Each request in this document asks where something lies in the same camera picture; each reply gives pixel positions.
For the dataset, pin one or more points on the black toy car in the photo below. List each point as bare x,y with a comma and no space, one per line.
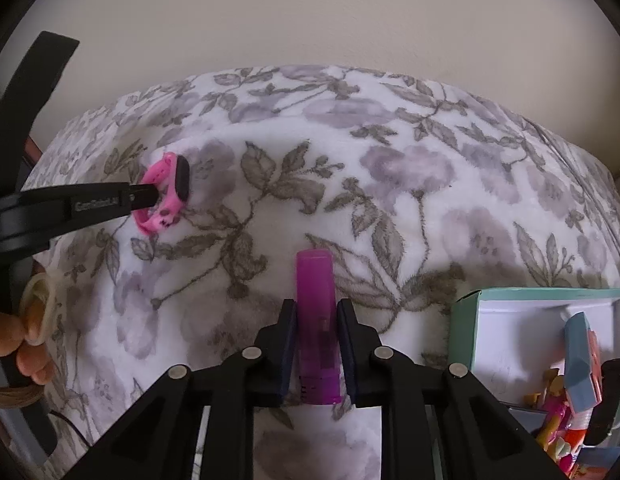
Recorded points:
609,400

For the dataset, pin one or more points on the orange and blue case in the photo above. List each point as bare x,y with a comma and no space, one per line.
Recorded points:
582,360

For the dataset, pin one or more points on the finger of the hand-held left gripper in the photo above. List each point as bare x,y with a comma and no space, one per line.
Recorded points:
142,196

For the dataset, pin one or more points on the small orange bottle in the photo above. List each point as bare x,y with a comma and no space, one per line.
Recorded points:
575,435

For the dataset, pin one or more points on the purple lighter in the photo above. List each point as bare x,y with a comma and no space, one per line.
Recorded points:
317,310

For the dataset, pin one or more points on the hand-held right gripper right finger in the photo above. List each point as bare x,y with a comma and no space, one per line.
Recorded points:
347,355

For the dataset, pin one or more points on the pink plastic toy figure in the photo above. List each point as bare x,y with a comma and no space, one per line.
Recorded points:
557,420

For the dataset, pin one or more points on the teal cardboard tray box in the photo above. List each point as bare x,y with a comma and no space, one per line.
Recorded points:
504,340

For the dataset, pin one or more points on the person's left hand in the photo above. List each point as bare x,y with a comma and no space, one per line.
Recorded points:
5,332

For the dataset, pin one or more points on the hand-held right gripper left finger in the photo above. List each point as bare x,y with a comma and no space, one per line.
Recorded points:
288,350

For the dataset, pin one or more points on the pink smart watch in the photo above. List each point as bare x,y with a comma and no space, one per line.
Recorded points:
155,222

